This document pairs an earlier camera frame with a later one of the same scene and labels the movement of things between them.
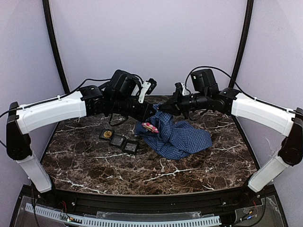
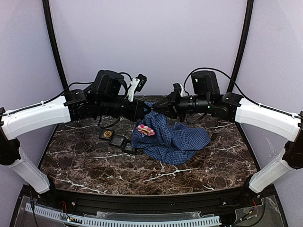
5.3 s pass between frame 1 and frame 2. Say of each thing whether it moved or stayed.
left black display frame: stayed
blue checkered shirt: moved
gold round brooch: stayed
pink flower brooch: moved
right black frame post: stayed
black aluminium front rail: stayed
